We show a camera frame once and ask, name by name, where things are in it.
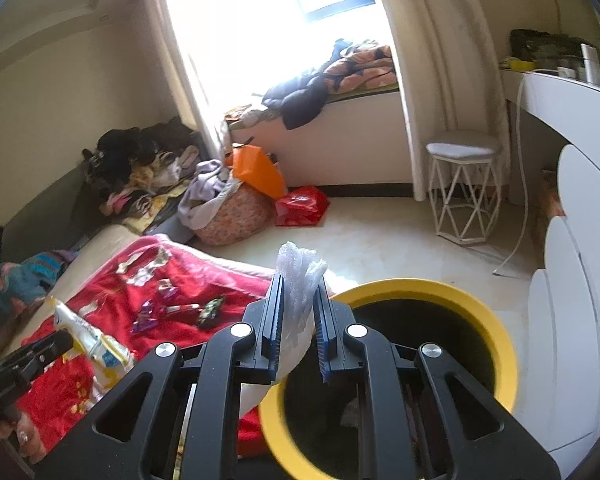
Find white yellow snack wrapper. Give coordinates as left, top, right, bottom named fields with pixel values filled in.
left=48, top=297, right=135, bottom=392

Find floral laundry basket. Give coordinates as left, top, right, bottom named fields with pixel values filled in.
left=195, top=184, right=275, bottom=246

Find lilac white clothes in basket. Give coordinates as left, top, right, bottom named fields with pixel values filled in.
left=178, top=159, right=242, bottom=231

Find white scalloped cabinet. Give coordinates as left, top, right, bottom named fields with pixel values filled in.
left=518, top=145, right=600, bottom=478

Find purple clear candy wrapper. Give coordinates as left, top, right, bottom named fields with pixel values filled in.
left=131, top=278, right=180, bottom=334

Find window with dark frame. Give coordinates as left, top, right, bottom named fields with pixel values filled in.
left=166, top=0, right=391, bottom=114

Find red floral blanket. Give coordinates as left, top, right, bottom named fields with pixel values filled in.
left=18, top=237, right=272, bottom=450

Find pile of clothes on bed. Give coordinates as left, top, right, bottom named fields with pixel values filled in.
left=82, top=117, right=209, bottom=234

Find white cable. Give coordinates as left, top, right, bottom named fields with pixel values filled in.
left=492, top=68, right=562, bottom=276

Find person's hand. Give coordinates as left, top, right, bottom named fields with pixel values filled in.
left=0, top=412, right=46, bottom=464

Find red plastic bag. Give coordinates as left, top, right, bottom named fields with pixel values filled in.
left=275, top=186, right=330, bottom=228

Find dark blue jacket on sill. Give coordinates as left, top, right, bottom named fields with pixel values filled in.
left=261, top=39, right=352, bottom=130

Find white dressing table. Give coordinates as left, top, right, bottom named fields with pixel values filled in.
left=501, top=70, right=600, bottom=206

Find orange patterned quilt on sill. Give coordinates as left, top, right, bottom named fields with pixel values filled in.
left=322, top=41, right=398, bottom=96

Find teal patterned garment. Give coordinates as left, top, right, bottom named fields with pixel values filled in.
left=0, top=249, right=78, bottom=330

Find beige bed sheet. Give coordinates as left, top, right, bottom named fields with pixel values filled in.
left=0, top=224, right=138, bottom=356

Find white wire frame stool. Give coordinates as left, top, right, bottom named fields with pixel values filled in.
left=426, top=131, right=502, bottom=246

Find dark green snack wrapper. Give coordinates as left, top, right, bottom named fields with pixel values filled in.
left=195, top=295, right=225, bottom=330

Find orange paper bag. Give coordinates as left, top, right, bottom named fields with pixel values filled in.
left=225, top=144, right=287, bottom=200

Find red long snack wrapper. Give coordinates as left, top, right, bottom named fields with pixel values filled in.
left=164, top=304, right=200, bottom=315

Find yellow rimmed black trash bin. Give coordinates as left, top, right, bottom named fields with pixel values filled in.
left=260, top=278, right=518, bottom=479

